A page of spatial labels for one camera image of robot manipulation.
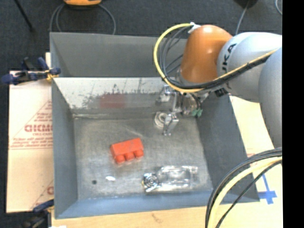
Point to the brown cardboard board red print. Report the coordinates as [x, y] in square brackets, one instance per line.
[28, 117]

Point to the grey metal bin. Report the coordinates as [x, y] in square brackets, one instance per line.
[99, 136]

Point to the red toy building block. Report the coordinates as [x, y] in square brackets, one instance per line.
[127, 149]

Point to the clear plastic bottle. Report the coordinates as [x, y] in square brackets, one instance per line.
[173, 178]

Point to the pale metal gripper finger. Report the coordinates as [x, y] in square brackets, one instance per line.
[166, 127]
[173, 122]

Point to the small white scrap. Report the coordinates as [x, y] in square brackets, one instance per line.
[110, 178]

